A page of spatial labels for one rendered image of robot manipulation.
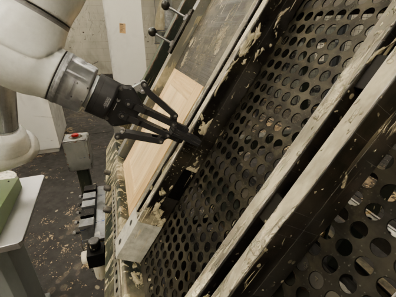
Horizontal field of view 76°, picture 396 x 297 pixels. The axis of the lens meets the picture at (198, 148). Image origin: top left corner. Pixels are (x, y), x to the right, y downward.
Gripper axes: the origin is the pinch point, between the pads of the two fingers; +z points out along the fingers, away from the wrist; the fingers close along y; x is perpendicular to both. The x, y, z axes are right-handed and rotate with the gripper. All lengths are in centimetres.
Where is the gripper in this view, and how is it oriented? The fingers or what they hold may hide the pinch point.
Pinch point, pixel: (185, 135)
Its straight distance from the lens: 55.1
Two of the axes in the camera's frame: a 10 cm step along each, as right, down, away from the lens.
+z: 8.1, 3.7, 4.6
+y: 5.1, -8.3, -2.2
